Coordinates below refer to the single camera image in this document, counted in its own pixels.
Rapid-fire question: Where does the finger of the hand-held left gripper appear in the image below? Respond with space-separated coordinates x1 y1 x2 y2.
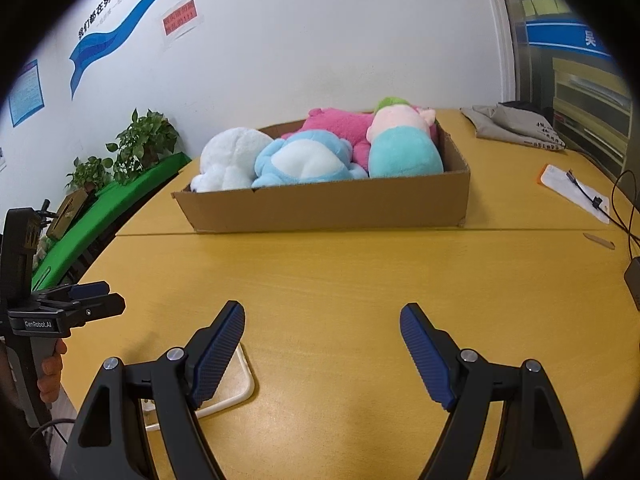
60 294 126 328
32 281 111 306

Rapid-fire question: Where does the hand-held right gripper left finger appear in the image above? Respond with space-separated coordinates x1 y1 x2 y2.
59 300 247 480

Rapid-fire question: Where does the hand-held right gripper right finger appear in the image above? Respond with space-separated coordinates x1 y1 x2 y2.
400 302 585 480

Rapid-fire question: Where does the cardboard box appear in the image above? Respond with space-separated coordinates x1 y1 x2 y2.
171 110 472 235

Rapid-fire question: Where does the white plush toy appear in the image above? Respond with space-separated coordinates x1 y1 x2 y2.
190 127 275 193

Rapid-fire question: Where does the teal and pink plush toy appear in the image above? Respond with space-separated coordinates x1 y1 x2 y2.
366 97 445 178

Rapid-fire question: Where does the light blue plush toy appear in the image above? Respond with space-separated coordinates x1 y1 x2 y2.
252 130 368 188

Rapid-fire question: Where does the pink plush bear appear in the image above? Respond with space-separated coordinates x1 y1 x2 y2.
280 107 441 171

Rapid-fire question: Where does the person's left hand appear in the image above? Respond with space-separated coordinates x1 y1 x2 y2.
37 338 68 399

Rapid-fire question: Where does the brown planter box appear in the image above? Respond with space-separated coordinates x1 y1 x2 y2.
47 190 92 239

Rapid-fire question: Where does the small green potted plant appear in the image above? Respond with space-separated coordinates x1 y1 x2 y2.
65 156 115 193

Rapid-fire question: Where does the large green potted plant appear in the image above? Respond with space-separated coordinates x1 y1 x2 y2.
112 107 181 186

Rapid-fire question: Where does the white paper with orange edge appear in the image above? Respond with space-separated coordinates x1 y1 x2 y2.
536 164 613 223

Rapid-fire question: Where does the black power adapter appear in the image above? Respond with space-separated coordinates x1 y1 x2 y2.
624 257 640 311

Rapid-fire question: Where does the grey cloth bag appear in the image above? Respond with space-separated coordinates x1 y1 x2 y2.
460 102 568 151

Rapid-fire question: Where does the yellow shelf behind glass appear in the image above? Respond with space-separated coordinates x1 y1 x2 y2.
552 57 632 167

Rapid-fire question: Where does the blue window banner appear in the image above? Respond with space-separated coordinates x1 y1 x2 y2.
527 20 613 58

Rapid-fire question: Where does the blue framed wall poster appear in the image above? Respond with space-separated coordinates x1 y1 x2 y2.
9 59 46 128

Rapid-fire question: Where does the black cable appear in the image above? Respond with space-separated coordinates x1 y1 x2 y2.
565 169 640 253

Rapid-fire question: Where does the blue wave wall decal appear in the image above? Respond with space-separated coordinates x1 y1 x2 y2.
67 0 241 103

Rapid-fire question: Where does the red wall notice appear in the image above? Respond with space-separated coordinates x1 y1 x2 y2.
160 0 206 48

